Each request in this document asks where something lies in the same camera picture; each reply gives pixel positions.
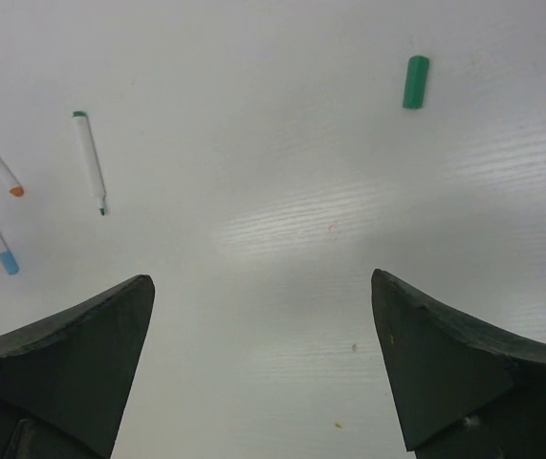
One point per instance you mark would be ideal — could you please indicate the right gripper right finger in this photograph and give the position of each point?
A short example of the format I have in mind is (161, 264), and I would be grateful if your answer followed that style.
(462, 387)

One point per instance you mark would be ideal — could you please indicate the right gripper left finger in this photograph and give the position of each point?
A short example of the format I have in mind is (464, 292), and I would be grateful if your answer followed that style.
(65, 379)

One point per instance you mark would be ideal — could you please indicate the green marker pen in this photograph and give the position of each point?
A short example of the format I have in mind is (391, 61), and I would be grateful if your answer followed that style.
(88, 149)

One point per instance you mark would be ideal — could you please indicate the green pen cap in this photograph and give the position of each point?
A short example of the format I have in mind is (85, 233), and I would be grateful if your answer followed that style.
(415, 82)

